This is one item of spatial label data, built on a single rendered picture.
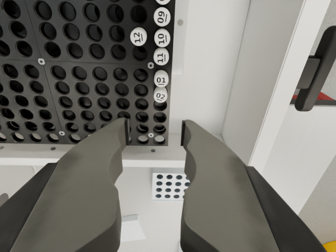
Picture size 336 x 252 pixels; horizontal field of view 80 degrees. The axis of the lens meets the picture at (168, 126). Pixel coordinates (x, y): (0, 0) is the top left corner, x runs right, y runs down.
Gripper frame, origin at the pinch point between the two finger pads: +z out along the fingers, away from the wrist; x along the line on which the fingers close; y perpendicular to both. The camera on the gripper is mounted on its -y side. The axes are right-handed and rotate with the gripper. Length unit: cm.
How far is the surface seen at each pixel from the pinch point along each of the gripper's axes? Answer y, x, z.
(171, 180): 24.2, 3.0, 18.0
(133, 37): -3.7, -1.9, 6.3
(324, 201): 132, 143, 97
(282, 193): 31.6, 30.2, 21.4
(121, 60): -1.6, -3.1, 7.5
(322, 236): 185, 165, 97
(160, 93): 0.7, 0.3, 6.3
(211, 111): 6.4, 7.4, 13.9
